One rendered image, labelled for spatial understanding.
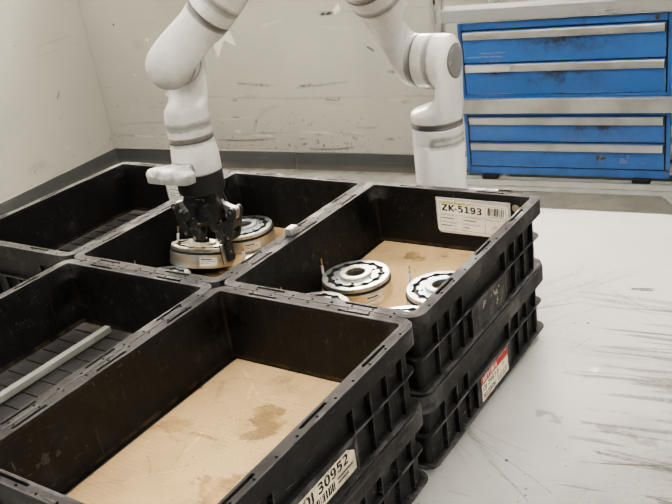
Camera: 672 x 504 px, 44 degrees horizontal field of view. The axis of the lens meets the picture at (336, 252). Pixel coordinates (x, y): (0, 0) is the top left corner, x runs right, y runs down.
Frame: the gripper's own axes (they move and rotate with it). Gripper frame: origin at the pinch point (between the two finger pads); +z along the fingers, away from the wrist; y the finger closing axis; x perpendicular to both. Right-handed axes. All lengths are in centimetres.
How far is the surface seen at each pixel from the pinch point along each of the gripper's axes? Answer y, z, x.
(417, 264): -30.4, 4.1, -12.4
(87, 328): 8.0, 4.1, 22.0
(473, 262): -48.2, -5.3, 3.6
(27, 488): -29, -5, 59
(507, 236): -48.4, -4.7, -6.8
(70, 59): 309, 9, -226
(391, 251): -23.9, 3.9, -15.6
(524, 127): 23, 33, -188
